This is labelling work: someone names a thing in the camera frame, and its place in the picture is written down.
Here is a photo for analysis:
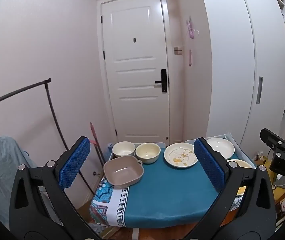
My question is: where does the black clothes rack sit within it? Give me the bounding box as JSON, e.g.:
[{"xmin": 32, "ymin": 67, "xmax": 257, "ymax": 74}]
[{"xmin": 0, "ymin": 78, "xmax": 108, "ymax": 196}]

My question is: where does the white square bowl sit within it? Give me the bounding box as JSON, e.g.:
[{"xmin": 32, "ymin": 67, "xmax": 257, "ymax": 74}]
[{"xmin": 112, "ymin": 141, "xmax": 136, "ymax": 158}]

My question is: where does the teal patterned tablecloth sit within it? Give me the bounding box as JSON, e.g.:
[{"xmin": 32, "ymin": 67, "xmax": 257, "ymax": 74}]
[{"xmin": 90, "ymin": 147, "xmax": 254, "ymax": 228}]

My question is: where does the cream yellow-rimmed plate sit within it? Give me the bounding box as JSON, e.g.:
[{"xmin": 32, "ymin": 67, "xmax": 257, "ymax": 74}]
[{"xmin": 226, "ymin": 159, "xmax": 254, "ymax": 197}]

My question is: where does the black door lock handle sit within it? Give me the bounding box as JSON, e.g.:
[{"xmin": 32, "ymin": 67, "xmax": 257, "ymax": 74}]
[{"xmin": 155, "ymin": 69, "xmax": 168, "ymax": 92}]

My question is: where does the plain white plate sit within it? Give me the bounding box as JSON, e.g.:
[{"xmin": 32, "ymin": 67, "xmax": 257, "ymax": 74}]
[{"xmin": 205, "ymin": 137, "xmax": 235, "ymax": 160}]

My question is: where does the grey wardrobe handle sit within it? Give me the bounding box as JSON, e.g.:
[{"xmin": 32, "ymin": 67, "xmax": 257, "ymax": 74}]
[{"xmin": 256, "ymin": 76, "xmax": 263, "ymax": 105}]

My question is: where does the cream round bowl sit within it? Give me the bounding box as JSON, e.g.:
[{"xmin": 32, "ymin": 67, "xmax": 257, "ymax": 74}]
[{"xmin": 135, "ymin": 142, "xmax": 161, "ymax": 165}]

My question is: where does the white wardrobe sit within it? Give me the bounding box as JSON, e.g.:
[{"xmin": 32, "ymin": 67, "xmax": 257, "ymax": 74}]
[{"xmin": 197, "ymin": 0, "xmax": 285, "ymax": 150}]

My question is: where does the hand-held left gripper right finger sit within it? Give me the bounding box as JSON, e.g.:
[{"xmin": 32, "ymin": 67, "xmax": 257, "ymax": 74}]
[{"xmin": 194, "ymin": 137, "xmax": 276, "ymax": 240}]

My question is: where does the cartoon printed plate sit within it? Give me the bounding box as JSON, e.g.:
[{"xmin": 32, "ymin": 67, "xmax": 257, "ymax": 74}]
[{"xmin": 164, "ymin": 142, "xmax": 199, "ymax": 168}]

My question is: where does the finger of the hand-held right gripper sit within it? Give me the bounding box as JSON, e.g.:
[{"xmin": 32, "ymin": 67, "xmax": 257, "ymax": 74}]
[{"xmin": 260, "ymin": 128, "xmax": 285, "ymax": 153}]

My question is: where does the white dish tray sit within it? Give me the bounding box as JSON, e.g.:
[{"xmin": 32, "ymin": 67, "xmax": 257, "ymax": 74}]
[{"xmin": 185, "ymin": 132, "xmax": 258, "ymax": 169}]

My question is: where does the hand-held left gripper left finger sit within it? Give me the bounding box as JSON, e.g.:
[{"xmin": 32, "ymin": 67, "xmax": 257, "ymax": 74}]
[{"xmin": 9, "ymin": 136, "xmax": 100, "ymax": 240}]

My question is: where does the pink square handled bowl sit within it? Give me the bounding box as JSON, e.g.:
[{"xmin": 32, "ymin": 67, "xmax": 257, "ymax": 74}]
[{"xmin": 103, "ymin": 155, "xmax": 144, "ymax": 187}]

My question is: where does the grey hanging garment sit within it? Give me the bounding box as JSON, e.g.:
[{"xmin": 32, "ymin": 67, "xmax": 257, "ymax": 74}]
[{"xmin": 0, "ymin": 136, "xmax": 65, "ymax": 228}]

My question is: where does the red broom handle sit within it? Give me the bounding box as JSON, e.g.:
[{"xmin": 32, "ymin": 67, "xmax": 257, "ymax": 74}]
[{"xmin": 90, "ymin": 122, "xmax": 107, "ymax": 166}]

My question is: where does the white panel door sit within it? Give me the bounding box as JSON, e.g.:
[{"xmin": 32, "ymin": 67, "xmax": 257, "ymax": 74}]
[{"xmin": 100, "ymin": 0, "xmax": 170, "ymax": 145}]

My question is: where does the pink wall hook decoration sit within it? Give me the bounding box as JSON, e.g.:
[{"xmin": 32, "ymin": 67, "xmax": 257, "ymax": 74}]
[{"xmin": 185, "ymin": 16, "xmax": 199, "ymax": 39}]

